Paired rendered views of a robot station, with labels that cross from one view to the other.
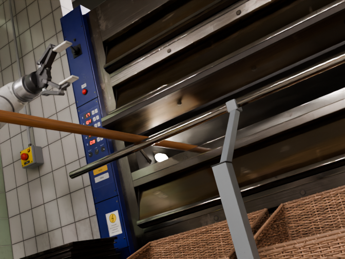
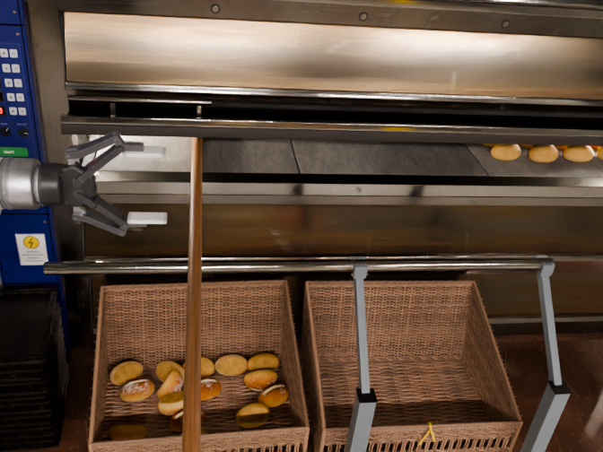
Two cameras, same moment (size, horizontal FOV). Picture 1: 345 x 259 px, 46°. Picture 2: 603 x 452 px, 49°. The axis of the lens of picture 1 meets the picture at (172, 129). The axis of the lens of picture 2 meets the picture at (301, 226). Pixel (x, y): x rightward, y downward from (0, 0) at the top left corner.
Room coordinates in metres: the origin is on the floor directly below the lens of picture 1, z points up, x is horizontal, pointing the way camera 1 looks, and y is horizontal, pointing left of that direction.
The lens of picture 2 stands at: (0.31, 0.73, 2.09)
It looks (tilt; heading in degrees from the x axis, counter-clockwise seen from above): 33 degrees down; 320
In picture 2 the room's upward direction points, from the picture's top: 6 degrees clockwise
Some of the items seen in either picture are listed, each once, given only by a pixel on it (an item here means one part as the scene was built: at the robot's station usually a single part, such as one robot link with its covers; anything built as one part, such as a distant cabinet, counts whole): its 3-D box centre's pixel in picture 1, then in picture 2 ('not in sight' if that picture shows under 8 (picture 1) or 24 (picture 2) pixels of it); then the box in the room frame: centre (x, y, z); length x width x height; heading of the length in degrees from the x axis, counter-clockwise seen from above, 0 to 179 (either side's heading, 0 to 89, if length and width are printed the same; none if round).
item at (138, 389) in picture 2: not in sight; (136, 387); (1.59, 0.22, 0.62); 0.10 x 0.07 x 0.05; 82
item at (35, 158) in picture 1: (31, 157); not in sight; (2.11, 0.78, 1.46); 0.10 x 0.07 x 0.10; 61
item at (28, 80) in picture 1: (40, 79); (68, 184); (1.33, 0.42, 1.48); 0.09 x 0.07 x 0.08; 61
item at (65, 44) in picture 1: (62, 47); (144, 152); (1.27, 0.30, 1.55); 0.07 x 0.03 x 0.01; 61
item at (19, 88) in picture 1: (27, 87); (24, 183); (1.37, 0.49, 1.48); 0.09 x 0.06 x 0.09; 151
